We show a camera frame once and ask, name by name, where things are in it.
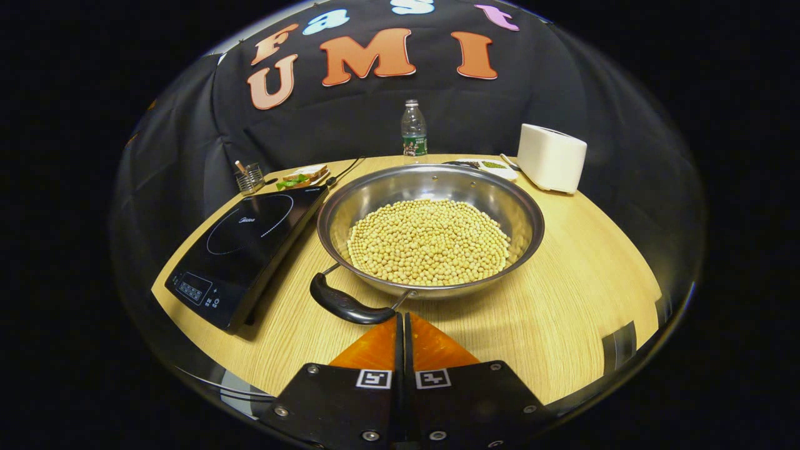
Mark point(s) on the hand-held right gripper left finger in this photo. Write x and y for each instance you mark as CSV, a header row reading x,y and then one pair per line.
x,y
350,406

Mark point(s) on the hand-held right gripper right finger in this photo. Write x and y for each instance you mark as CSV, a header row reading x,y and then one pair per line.
x,y
462,406

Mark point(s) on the black induction cooktop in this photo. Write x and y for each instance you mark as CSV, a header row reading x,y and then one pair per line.
x,y
250,256

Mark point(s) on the stainless steel pot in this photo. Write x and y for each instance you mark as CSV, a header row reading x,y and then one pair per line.
x,y
375,194

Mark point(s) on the pile of soybeans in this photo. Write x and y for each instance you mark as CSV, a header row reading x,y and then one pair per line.
x,y
431,240

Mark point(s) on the sandwich with lettuce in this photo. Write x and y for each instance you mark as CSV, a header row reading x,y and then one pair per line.
x,y
306,175

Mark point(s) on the white divided bean dish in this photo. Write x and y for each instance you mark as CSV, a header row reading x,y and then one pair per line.
x,y
497,170

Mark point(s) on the white spoon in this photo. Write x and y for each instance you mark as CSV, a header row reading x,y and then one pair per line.
x,y
509,161

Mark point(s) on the white toaster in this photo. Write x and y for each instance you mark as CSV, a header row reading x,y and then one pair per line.
x,y
550,159

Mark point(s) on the clear plastic water bottle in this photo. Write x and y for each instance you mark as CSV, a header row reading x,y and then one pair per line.
x,y
414,131

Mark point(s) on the black backdrop cloth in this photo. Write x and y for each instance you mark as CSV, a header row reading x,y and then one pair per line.
x,y
350,119

